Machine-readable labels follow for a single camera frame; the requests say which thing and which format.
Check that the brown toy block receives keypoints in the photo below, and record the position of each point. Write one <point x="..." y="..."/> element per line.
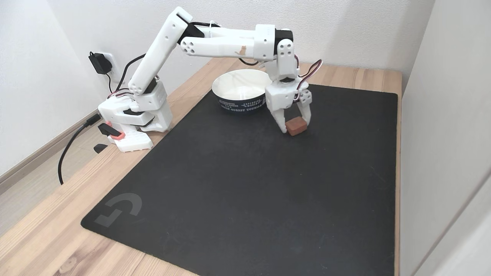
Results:
<point x="296" y="126"/>

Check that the black and orange clamp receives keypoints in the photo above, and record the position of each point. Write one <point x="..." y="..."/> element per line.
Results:
<point x="112" y="131"/>

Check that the white wall outlet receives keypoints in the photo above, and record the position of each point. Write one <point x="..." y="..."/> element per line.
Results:
<point x="110" y="59"/>

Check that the white paper bowl navy band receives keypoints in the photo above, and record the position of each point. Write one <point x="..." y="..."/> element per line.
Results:
<point x="238" y="86"/>

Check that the black power adapter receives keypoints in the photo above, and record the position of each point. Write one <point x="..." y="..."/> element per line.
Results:
<point x="99" y="63"/>

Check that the black desk mat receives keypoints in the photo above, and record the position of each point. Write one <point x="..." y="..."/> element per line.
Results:
<point x="249" y="191"/>

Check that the wooden baseboard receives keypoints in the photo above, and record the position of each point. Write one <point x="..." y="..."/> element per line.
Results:
<point x="30" y="161"/>

